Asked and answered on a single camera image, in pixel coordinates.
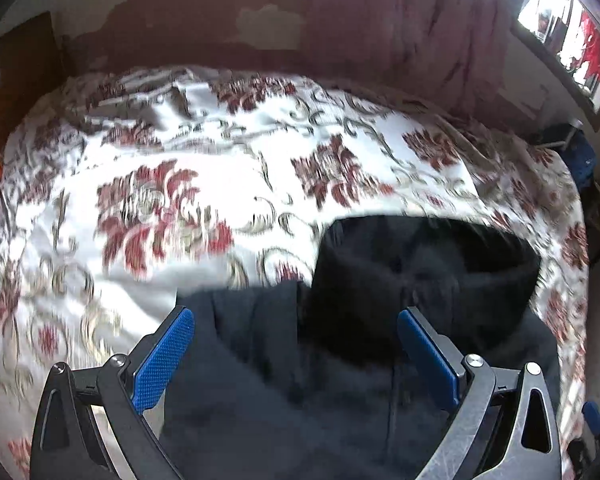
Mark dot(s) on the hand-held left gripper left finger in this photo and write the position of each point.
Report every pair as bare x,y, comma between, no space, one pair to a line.
162,355

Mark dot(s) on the floral white red bedspread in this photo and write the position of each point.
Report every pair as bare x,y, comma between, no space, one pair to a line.
215,130

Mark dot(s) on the blue cloth bundle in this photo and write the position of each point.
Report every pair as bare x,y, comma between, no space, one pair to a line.
577,152

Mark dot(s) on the red hanging garment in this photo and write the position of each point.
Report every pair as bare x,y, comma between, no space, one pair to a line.
592,45

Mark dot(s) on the black hooded jacket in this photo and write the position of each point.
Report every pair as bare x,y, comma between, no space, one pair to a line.
330,370

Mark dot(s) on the purple curtain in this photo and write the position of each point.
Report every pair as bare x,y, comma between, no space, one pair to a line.
460,45

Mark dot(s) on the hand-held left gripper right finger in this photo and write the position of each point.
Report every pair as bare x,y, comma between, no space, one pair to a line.
427,355

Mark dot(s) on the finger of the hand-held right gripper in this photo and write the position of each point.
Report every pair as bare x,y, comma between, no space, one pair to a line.
593,416

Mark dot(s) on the brown wooden headboard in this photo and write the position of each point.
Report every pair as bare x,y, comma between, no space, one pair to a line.
25,70

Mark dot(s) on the dark framed window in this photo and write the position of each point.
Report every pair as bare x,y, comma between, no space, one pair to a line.
555,30

